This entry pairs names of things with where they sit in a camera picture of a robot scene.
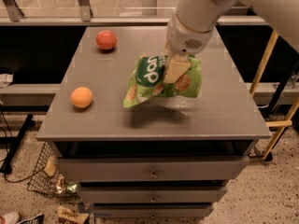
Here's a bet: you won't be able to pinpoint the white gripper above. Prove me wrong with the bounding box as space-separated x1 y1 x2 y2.
164 15 213 84

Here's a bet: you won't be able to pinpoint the green rice chip bag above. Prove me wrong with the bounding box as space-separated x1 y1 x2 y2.
123 55 202 108

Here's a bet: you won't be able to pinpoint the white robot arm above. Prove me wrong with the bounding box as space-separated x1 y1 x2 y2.
166 0 299 56

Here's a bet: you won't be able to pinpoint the yellow snack bag on floor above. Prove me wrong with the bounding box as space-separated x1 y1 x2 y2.
57 206 89 224

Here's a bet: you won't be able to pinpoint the dark snack bag on floor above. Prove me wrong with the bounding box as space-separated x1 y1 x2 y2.
17 214 45 224

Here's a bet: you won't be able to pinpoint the red apple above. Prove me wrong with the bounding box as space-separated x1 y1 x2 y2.
96 30 117 50

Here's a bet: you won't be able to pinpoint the grey drawer cabinet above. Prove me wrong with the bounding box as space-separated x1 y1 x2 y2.
37 26 269 212

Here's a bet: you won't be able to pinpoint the orange fruit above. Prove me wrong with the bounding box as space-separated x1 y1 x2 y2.
70 87 93 108

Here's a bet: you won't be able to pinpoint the top grey drawer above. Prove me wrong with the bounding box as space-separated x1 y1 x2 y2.
59 156 249 182

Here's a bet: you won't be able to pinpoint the grey drawer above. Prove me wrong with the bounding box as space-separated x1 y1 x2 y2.
59 156 249 182
78 187 227 203
93 205 213 218

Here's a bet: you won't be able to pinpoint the middle grey drawer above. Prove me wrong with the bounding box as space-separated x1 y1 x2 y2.
78 187 227 203

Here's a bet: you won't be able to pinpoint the bottom grey drawer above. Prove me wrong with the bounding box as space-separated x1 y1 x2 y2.
93 205 213 218

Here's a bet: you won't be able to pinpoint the snack bags in basket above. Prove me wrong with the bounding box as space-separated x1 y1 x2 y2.
44 156 77 196

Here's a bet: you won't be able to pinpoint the grey metal railing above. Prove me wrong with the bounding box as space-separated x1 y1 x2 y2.
0 0 269 26

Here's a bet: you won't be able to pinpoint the black metal floor stand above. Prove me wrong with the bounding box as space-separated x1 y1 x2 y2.
0 114 34 174

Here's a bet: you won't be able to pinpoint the white red shoe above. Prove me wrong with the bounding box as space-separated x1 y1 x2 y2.
0 212 21 224

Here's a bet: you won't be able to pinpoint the black wire basket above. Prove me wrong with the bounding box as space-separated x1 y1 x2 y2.
27 143 77 198

